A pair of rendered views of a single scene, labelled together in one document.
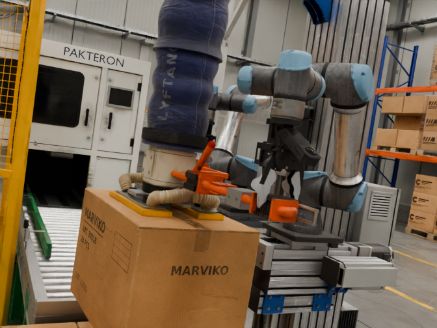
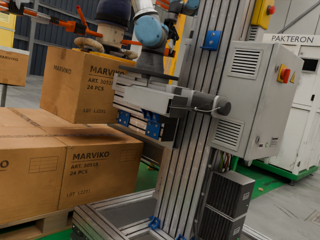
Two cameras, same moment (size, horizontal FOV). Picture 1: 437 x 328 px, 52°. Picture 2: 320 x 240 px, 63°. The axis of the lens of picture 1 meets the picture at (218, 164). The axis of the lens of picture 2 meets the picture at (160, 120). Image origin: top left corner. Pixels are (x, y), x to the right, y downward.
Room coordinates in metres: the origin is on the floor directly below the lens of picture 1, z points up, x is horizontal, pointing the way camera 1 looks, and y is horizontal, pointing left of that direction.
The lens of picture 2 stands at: (1.30, -1.65, 1.00)
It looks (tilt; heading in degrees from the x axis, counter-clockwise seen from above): 8 degrees down; 69
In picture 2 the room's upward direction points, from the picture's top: 12 degrees clockwise
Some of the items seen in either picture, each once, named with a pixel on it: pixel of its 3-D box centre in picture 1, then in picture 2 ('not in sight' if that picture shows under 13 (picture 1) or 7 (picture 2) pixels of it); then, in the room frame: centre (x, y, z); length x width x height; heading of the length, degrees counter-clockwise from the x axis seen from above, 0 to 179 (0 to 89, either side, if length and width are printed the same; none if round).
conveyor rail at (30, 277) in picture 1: (23, 245); not in sight; (2.77, 1.14, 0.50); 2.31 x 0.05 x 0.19; 27
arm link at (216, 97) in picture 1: (209, 97); (175, 5); (1.92, 0.08, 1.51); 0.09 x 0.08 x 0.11; 162
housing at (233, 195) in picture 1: (242, 198); (40, 17); (1.14, -0.08, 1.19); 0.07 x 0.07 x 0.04; 31
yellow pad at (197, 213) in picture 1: (188, 202); (115, 56); (1.59, 0.08, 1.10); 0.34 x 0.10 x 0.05; 31
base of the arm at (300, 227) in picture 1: (304, 217); (151, 61); (1.70, -0.35, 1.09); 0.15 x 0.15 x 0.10
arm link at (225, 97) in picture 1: (220, 101); (189, 9); (2.01, 0.03, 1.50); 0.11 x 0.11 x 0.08; 72
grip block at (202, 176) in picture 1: (203, 182); (76, 28); (1.33, 0.03, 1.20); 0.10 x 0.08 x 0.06; 121
